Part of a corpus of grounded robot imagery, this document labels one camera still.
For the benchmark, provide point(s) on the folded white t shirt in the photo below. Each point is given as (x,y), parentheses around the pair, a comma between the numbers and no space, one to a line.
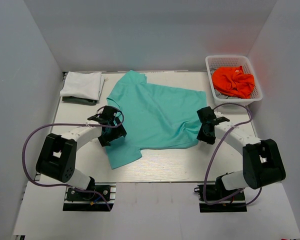
(83,85)

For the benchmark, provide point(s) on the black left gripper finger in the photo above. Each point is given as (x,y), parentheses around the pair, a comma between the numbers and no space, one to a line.
(106,139)
(119,130)

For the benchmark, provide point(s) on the grey t shirt in basket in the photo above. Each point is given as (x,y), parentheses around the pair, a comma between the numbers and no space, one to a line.
(222,96)

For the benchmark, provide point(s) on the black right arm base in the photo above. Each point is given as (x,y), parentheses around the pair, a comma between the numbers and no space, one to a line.
(216,191)

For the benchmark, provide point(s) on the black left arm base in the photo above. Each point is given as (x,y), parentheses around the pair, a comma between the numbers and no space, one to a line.
(100,199)

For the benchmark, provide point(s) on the white plastic basket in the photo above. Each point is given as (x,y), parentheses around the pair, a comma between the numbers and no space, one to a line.
(213,62)

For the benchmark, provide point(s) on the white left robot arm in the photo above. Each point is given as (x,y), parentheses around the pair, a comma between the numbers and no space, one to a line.
(57,158)

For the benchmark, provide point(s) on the teal t shirt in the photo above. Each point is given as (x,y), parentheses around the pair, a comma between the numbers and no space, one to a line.
(156,117)

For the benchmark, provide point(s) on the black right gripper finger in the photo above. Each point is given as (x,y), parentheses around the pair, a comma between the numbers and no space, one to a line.
(211,138)
(203,135)

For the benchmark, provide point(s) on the orange t shirt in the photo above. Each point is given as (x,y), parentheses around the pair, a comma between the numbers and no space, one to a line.
(232,81)

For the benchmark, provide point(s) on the folded dark green t shirt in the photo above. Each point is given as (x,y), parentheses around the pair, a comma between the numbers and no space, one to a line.
(79,101)

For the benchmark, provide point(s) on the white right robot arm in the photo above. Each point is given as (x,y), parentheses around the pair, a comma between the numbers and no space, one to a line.
(262,164)

